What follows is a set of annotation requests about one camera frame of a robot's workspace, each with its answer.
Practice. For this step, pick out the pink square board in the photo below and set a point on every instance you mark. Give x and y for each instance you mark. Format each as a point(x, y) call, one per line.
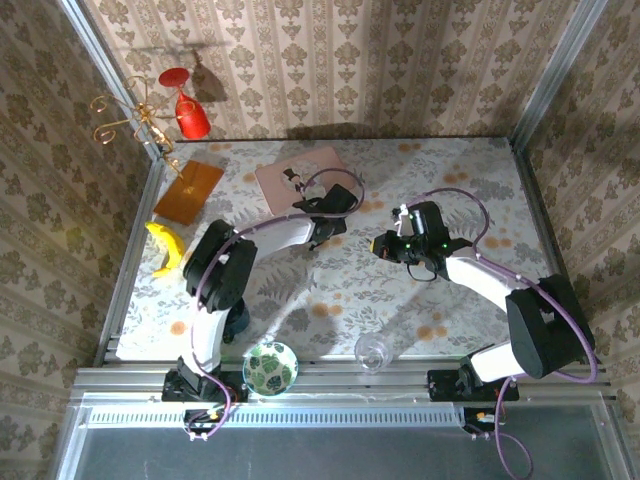
point(277, 194)

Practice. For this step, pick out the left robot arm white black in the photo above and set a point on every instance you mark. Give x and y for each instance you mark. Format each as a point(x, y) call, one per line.
point(220, 270)

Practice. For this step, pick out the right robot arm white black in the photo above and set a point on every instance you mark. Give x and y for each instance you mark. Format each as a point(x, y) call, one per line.
point(540, 325)

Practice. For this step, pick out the clear drinking glass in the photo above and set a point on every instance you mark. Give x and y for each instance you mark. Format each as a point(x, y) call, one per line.
point(371, 352)

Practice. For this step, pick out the dark blue mug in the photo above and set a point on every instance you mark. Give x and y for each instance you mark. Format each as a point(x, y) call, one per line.
point(241, 320)

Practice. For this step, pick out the green leaf pattern bowl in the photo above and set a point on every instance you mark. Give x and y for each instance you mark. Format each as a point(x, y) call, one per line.
point(270, 370)

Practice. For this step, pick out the red wine glass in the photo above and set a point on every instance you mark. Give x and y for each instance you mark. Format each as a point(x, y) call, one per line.
point(192, 120)

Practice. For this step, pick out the yellow banana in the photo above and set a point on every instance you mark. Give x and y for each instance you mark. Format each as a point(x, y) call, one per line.
point(172, 240)

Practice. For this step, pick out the black connector block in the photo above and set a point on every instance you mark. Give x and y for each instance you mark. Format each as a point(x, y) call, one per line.
point(480, 419)
point(202, 420)

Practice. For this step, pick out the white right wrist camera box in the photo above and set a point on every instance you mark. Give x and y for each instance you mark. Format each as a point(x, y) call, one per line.
point(400, 222)

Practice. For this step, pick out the aluminium extrusion frame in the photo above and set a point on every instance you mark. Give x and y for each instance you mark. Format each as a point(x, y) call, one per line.
point(350, 384)

